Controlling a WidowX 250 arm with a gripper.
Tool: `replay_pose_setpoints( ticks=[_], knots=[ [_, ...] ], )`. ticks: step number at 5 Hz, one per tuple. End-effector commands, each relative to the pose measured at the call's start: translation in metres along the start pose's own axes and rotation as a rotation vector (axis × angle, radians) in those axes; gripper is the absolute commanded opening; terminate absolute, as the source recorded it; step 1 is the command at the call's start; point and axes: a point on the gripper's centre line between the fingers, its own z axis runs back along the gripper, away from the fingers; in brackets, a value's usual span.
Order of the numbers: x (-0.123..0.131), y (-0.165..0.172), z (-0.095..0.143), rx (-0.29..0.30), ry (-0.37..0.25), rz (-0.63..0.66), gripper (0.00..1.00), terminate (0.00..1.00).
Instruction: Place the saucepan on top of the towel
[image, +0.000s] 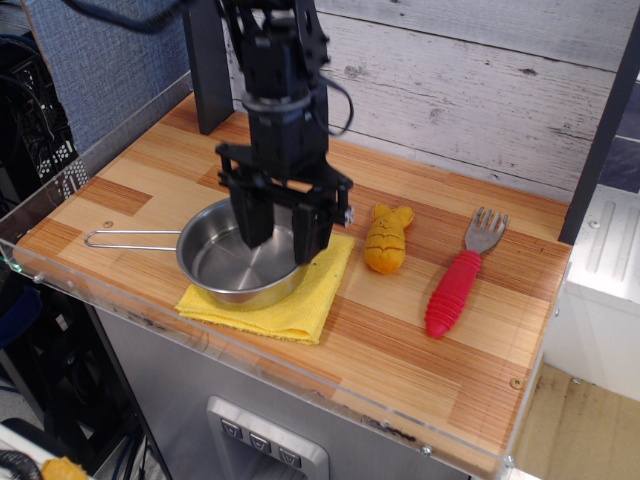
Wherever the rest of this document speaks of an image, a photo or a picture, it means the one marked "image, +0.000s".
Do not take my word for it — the red handled metal fork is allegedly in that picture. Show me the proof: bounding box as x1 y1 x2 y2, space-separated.
425 207 509 338

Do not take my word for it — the white ribbed box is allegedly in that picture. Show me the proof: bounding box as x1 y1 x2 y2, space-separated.
544 185 639 400

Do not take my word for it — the dark right vertical post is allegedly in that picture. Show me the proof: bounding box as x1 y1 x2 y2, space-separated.
558 13 639 245

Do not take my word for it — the yellow object bottom left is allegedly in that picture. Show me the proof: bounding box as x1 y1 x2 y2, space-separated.
41 457 89 480

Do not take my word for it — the black plastic crate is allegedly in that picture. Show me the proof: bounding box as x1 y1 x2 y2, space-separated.
1 34 78 205

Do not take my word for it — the orange plush toy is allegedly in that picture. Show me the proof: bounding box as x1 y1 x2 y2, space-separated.
364 204 415 274

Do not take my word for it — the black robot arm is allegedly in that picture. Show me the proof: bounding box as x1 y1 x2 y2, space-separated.
214 1 353 265

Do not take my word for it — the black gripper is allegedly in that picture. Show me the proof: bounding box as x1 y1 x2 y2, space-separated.
216 102 353 265

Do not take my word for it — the yellow folded towel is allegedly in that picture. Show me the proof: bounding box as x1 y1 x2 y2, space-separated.
176 235 355 345

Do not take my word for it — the dark left vertical post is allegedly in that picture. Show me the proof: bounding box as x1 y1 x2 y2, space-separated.
183 0 234 135

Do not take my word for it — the clear acrylic table guard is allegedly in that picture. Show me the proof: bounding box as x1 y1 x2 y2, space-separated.
1 98 570 479

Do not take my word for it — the stainless steel saucepan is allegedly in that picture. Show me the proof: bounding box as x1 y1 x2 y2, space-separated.
84 200 307 311

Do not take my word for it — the dark vertical post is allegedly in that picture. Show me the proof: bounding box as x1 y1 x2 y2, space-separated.
558 13 639 245
183 0 234 135

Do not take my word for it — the silver button panel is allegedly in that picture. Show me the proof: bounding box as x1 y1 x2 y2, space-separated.
206 396 330 479

